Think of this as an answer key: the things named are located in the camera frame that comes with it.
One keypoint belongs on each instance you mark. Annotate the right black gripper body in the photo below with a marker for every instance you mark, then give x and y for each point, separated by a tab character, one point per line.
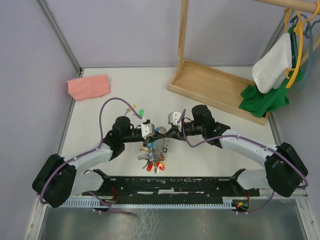
188	128

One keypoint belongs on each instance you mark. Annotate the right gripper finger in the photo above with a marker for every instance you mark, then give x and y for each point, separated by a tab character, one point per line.
172	136
171	131

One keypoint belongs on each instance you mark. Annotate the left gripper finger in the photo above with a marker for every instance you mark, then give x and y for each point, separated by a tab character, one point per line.
159	135
158	144

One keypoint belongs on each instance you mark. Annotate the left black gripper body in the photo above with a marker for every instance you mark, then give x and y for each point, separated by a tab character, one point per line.
145	142

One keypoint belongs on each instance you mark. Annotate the metal key organizer with keys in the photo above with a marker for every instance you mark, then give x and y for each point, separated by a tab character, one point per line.
155	158

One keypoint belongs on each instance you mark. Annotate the key with green tag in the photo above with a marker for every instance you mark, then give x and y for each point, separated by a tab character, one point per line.
141	112

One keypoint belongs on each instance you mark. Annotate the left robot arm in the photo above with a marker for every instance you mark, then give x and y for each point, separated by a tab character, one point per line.
60	177

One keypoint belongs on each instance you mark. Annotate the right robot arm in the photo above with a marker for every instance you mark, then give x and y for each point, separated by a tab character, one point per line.
282	170

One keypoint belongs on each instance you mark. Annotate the key with yellow tag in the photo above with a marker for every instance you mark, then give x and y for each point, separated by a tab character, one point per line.
129	109

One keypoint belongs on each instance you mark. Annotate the wooden clothes rack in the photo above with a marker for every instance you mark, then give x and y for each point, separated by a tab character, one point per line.
222	90

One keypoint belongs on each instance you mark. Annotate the green garment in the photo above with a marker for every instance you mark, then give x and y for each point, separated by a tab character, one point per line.
257	103

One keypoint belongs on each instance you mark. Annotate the pink folded cloth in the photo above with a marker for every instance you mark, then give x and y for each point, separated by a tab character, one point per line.
89	87

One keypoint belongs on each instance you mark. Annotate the white towel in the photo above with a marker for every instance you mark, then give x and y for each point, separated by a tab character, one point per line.
270	71

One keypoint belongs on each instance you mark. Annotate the yellow hanger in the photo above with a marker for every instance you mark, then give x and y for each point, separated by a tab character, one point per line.
298	38

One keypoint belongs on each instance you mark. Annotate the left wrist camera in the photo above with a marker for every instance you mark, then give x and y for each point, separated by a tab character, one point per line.
147	129

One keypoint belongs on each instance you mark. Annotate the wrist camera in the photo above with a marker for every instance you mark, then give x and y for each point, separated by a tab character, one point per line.
175	118
147	129

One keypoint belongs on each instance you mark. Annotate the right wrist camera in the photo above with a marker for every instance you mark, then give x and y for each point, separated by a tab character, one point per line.
175	118

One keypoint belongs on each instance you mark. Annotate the white cable duct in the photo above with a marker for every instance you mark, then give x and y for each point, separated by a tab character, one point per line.
92	202

